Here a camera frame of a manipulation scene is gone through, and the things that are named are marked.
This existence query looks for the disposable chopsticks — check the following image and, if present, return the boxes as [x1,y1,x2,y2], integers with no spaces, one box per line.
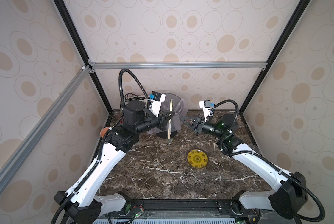
[167,99,173,143]

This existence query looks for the clear plastic chopstick wrapper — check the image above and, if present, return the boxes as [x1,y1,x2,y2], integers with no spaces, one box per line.
[167,115,173,145]

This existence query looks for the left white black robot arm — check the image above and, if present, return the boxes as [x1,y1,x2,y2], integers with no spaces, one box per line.
[51,100,175,224]

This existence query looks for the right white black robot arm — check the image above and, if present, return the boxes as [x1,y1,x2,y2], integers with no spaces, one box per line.
[181,114,308,219]

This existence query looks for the clear plastic bin liner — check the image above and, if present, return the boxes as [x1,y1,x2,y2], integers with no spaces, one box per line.
[160,92,188,138]

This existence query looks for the black mesh trash bin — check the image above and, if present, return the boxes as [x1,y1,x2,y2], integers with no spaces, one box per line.
[156,92,187,140]

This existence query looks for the yellow round plate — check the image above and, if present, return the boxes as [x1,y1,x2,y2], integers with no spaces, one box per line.
[187,149,209,169]

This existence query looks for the orange plastic cup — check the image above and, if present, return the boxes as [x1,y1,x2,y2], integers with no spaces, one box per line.
[100,127,111,137]

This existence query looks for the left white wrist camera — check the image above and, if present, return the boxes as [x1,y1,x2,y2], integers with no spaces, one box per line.
[149,91,166,117]

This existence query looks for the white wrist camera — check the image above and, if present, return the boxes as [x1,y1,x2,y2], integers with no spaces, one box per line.
[149,91,166,117]
[199,100,214,121]

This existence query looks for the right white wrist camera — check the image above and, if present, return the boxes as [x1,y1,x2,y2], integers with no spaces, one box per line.
[199,100,214,121]

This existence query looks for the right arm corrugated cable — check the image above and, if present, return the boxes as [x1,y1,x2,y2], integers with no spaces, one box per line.
[213,99,326,222]

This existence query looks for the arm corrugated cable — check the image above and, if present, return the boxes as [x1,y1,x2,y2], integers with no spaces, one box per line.
[50,68,150,224]
[213,99,326,222]

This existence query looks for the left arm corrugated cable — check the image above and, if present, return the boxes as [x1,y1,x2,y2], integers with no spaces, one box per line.
[50,68,150,224]

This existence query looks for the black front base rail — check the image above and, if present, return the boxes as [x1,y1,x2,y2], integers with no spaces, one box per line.
[61,198,302,224]

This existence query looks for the back aluminium frame bar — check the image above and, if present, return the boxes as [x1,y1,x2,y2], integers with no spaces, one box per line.
[91,61,268,70]

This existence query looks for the aluminium frame bar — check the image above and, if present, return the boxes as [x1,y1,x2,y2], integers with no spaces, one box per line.
[0,65,91,195]
[91,61,268,70]

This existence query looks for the left aluminium frame bar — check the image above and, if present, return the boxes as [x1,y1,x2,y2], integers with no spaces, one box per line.
[0,65,91,195]

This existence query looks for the left black corner post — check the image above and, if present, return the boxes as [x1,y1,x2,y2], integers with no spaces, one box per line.
[53,0,113,114]

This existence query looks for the black corner post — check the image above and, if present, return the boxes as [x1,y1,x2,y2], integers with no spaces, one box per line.
[239,0,311,116]
[53,0,113,114]

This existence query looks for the right black corner post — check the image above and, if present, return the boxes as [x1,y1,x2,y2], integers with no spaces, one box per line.
[239,0,311,116]

